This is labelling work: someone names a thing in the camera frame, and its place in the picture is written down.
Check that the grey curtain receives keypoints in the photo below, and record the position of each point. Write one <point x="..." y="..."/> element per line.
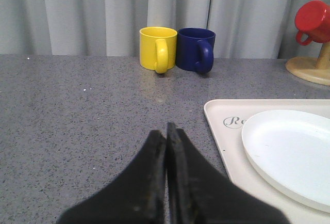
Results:
<point x="243" y="28"/>

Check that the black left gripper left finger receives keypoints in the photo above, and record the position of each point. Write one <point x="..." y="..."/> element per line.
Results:
<point x="134" y="196"/>

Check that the yellow mug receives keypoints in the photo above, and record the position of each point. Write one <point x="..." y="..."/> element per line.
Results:
<point x="158" y="48"/>

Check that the red mug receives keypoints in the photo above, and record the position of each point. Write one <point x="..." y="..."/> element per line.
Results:
<point x="312" y="22"/>

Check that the white round plate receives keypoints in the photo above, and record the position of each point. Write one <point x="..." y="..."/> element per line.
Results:
<point x="290" y="150"/>

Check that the beige rabbit serving tray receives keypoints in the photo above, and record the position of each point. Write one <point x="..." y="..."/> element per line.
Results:
<point x="226" y="118"/>

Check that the navy blue mug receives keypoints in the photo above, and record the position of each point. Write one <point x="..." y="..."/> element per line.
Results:
<point x="194" y="50"/>

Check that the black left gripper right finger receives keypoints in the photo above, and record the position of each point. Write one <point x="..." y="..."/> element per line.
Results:
<point x="198" y="193"/>

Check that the wooden mug tree stand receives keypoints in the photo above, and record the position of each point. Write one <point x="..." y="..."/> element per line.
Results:
<point x="315" y="70"/>

